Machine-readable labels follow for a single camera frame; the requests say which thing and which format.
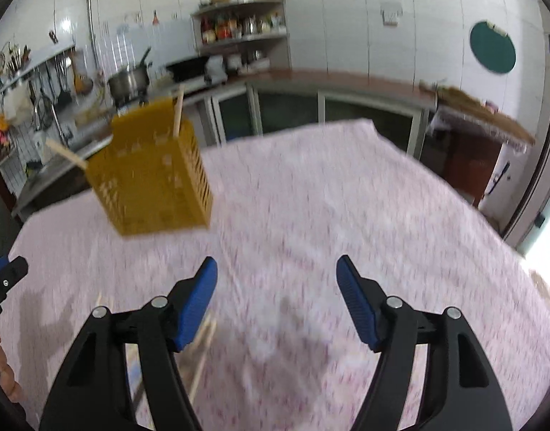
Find glass backsplash panel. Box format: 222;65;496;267
117;20;198;77

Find holder of knives and chopsticks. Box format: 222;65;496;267
5;44;32;76

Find grey corner shelf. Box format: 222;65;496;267
191;0;289;77

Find yellow plastic utensil basket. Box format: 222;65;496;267
85;99;214;237

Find steel wall utensil rack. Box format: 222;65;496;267
0;42;76;82

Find black wok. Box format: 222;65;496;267
166;56;211;82

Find glass door base cabinet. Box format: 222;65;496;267
203;84;430;160

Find hanging brown ladle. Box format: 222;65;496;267
72;53;95;93

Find steel cooking pot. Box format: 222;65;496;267
107;65;151;100

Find row of condiment bottles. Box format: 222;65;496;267
200;11;285;44

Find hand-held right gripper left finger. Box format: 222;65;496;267
39;257;218;431

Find dark metal door frame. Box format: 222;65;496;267
499;4;550;252

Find brown kitchen counter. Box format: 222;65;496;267
12;67;437;221

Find steel sink faucet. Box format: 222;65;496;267
34;96;66;145

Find white wall hook plate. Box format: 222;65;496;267
379;2;404;27

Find person's left hand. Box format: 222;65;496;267
0;325;25;407

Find flat woven tray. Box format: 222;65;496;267
419;80;536;147

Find wooden side table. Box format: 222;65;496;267
421;99;537;209

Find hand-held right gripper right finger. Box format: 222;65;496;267
336;255;513;431

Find white faucet water filter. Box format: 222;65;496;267
32;129;49;164

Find white wire grid rack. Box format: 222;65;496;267
0;101;20;180

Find white cups and bowls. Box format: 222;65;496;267
225;49;272;75

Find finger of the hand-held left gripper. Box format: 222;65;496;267
0;256;29;321

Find grey wall pipe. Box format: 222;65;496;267
87;0;97;75

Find beige hanging cloth bag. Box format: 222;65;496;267
1;84;34;125

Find pink floral tablecloth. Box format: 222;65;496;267
0;119;550;431

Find steel gas stove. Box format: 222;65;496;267
140;76;231;102

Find green round cutting board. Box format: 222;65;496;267
469;20;517;74

